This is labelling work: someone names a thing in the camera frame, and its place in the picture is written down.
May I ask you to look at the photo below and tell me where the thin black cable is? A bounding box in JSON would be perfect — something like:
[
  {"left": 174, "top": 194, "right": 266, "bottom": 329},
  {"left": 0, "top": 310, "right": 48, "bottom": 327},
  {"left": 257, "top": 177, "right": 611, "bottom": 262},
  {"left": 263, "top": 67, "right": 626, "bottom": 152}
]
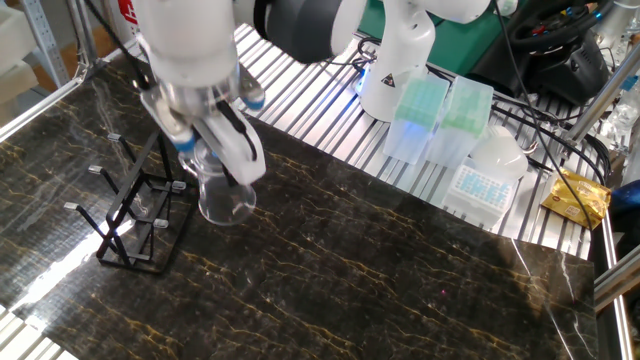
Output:
[{"left": 492, "top": 0, "right": 599, "bottom": 229}]

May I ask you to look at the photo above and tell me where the clear plastic bag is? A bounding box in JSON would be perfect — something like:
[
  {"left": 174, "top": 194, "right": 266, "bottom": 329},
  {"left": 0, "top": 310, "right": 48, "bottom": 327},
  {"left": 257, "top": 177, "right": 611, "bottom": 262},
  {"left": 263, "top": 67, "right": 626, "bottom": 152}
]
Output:
[{"left": 599, "top": 84, "right": 640, "bottom": 151}]

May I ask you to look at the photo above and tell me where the aluminium frame bar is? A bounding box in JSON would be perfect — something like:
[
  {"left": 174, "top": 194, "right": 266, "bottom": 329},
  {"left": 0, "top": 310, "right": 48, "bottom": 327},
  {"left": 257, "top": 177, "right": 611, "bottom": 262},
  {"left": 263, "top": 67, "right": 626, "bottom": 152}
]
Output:
[{"left": 563, "top": 42, "right": 640, "bottom": 146}]

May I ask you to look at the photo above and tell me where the black wire cup rack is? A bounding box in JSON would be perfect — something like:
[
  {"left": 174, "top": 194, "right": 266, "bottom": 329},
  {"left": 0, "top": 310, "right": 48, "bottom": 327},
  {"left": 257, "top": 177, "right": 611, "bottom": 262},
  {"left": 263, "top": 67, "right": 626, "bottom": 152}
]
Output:
[{"left": 63, "top": 130, "right": 194, "bottom": 275}]

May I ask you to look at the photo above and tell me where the translucent white plastic container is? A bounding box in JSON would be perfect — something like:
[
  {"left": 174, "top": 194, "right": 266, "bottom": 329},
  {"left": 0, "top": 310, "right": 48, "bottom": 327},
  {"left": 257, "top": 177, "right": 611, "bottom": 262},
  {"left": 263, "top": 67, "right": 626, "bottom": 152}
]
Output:
[{"left": 468, "top": 124, "right": 530, "bottom": 182}]

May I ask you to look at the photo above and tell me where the silver wrist module blue tape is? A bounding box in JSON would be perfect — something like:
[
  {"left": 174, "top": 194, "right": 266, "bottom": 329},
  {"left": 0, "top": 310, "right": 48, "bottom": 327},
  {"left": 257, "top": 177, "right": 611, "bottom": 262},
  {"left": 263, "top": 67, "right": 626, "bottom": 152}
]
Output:
[{"left": 237, "top": 64, "right": 267, "bottom": 112}]

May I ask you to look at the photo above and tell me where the green pipette tip box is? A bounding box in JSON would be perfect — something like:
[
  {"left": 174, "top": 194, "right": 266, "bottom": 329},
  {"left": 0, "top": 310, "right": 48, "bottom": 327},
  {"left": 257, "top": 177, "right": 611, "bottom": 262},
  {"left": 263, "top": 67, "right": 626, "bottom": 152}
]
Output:
[
  {"left": 427, "top": 75, "right": 495, "bottom": 170},
  {"left": 383, "top": 74, "right": 451, "bottom": 166}
]

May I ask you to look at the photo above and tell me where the black base cable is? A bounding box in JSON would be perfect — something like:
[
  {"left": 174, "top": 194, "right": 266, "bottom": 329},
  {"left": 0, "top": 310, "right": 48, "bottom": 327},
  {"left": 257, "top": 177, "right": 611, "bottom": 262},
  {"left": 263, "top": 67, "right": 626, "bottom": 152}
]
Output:
[{"left": 349, "top": 37, "right": 382, "bottom": 75}]

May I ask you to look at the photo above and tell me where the white plastic bin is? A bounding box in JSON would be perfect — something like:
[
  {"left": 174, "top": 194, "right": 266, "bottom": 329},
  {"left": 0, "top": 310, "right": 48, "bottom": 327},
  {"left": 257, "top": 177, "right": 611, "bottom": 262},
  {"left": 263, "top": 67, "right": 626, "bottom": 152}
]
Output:
[{"left": 0, "top": 4, "right": 39, "bottom": 71}]

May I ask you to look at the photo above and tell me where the white translucent plastic box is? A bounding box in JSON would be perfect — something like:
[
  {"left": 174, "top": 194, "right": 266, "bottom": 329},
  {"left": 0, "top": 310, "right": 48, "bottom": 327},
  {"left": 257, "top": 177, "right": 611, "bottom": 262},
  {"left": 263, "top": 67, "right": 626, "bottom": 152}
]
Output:
[{"left": 441, "top": 163, "right": 520, "bottom": 230}]

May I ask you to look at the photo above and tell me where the silver wrist camera blue tape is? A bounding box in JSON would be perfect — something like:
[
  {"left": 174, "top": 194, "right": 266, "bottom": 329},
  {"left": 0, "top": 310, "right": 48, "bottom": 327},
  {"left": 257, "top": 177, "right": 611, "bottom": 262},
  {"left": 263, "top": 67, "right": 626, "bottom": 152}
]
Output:
[{"left": 139, "top": 84, "right": 197, "bottom": 154}]

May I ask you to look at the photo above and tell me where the black racing steering wheel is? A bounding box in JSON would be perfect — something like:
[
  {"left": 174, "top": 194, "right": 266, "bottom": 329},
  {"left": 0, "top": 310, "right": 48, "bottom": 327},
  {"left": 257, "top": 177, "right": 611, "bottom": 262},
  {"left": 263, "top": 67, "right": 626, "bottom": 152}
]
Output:
[{"left": 469, "top": 0, "right": 614, "bottom": 106}]

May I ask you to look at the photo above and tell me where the black marble pattern mat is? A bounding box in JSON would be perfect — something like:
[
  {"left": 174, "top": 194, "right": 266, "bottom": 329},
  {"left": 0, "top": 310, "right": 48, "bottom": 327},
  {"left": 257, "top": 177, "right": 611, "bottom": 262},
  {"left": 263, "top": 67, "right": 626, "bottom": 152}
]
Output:
[{"left": 0, "top": 54, "right": 600, "bottom": 360}]

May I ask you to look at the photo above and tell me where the gold foil packet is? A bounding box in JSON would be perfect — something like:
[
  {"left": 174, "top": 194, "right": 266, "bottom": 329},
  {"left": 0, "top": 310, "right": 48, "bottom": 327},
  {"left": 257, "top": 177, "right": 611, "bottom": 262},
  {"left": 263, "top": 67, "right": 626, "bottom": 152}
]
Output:
[{"left": 539, "top": 167, "right": 613, "bottom": 231}]

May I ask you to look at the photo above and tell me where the grey perforated shelf post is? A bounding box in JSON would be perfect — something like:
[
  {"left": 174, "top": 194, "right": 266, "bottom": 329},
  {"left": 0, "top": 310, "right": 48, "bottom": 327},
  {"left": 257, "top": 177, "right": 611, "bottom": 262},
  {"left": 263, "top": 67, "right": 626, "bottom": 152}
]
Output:
[{"left": 20, "top": 0, "right": 70, "bottom": 90}]

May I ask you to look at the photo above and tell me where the black cable bundle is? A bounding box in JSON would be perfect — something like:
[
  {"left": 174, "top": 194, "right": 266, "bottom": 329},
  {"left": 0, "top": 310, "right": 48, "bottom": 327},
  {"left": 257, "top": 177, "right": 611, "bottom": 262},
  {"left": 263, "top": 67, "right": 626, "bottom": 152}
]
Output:
[{"left": 492, "top": 92, "right": 609, "bottom": 186}]

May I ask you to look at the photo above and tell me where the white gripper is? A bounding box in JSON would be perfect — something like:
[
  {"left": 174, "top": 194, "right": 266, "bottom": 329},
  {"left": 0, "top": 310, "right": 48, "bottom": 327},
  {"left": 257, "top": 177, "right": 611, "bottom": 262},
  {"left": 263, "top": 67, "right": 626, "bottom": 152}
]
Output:
[{"left": 192, "top": 107, "right": 267, "bottom": 190}]

